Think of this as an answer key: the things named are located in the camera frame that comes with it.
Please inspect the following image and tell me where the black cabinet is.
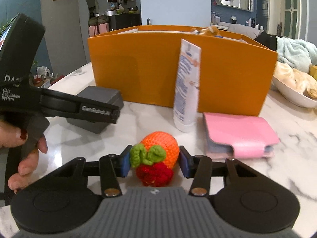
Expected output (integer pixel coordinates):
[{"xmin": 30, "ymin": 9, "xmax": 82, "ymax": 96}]
[{"xmin": 109, "ymin": 13, "xmax": 141, "ymax": 31}]

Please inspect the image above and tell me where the orange crochet strawberry toy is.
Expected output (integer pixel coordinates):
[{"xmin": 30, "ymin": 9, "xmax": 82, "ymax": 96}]
[{"xmin": 130, "ymin": 131, "xmax": 180, "ymax": 187}]

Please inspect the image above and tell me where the plush dog toy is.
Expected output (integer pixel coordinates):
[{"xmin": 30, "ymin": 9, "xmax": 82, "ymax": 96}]
[{"xmin": 191, "ymin": 26, "xmax": 220, "ymax": 36}]

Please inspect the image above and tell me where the light blue fleece blanket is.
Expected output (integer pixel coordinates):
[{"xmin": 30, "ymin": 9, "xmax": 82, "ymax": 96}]
[{"xmin": 276, "ymin": 36, "xmax": 317, "ymax": 73}]

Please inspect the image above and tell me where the person's left hand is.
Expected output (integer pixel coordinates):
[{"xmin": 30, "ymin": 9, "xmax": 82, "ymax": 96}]
[{"xmin": 1, "ymin": 120, "xmax": 48, "ymax": 193}]

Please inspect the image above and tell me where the white lotion tube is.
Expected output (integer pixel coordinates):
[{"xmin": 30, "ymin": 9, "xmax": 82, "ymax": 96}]
[{"xmin": 173, "ymin": 39, "xmax": 201, "ymax": 133}]

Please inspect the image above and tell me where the black jacket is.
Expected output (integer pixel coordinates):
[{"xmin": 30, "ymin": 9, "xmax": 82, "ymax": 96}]
[{"xmin": 255, "ymin": 31, "xmax": 277, "ymax": 52}]

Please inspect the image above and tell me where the white bowl with bread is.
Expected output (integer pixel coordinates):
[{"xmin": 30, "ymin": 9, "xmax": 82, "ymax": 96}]
[{"xmin": 272, "ymin": 61, "xmax": 316, "ymax": 108}]

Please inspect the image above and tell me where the pink wallet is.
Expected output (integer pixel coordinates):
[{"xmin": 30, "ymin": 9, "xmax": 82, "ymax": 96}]
[{"xmin": 203, "ymin": 113, "xmax": 280, "ymax": 160}]

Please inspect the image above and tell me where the dark grey box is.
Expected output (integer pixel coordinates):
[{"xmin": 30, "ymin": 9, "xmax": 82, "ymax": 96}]
[{"xmin": 66, "ymin": 85, "xmax": 124, "ymax": 134}]

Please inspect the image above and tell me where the orange storage box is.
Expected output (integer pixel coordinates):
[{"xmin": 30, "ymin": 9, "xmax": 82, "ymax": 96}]
[{"xmin": 87, "ymin": 24, "xmax": 278, "ymax": 117}]

